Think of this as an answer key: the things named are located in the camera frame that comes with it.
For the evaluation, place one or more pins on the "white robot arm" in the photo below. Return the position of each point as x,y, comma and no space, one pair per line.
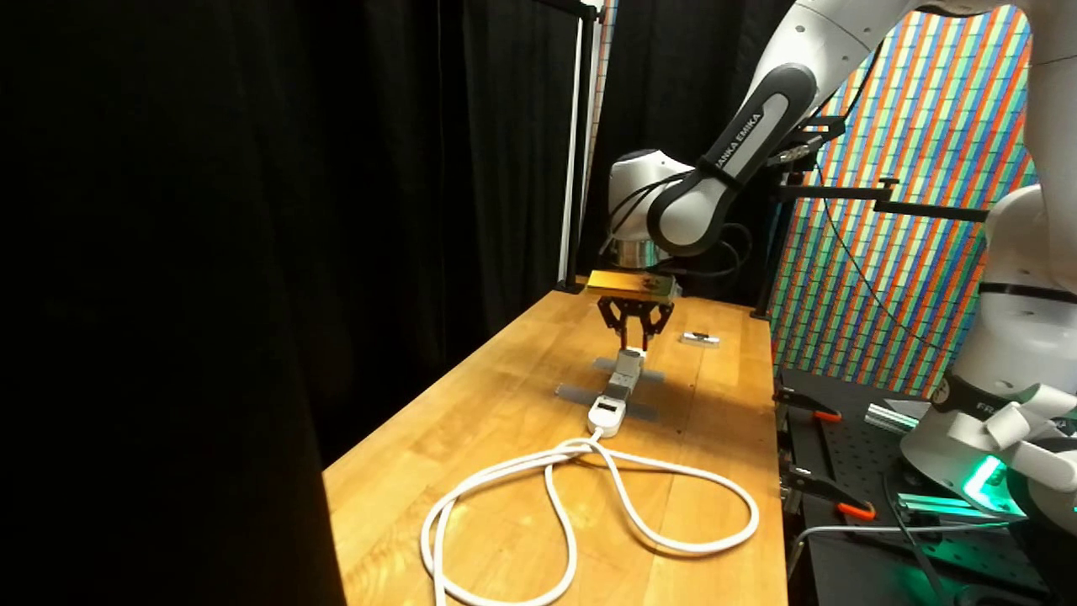
997,425

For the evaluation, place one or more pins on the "grey duct tape strip near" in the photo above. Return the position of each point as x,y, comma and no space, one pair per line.
643,382

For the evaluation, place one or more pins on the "colourful patterned board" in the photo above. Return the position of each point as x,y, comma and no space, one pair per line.
882,253

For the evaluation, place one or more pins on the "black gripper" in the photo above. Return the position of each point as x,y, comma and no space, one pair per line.
652,312

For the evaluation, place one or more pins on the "grey duct tape strip far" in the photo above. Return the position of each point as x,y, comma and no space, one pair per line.
605,402

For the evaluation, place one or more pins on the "black curtain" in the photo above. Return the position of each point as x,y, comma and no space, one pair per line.
235,239

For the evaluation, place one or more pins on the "white power strip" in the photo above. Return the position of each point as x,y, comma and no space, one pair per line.
602,422

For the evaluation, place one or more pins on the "orange handled clamp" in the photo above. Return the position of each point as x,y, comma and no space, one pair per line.
845,504
806,402

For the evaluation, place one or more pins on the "grey duct tape strip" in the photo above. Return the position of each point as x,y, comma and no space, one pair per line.
643,382
605,402

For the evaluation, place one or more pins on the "white vertical pole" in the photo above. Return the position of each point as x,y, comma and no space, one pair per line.
581,14

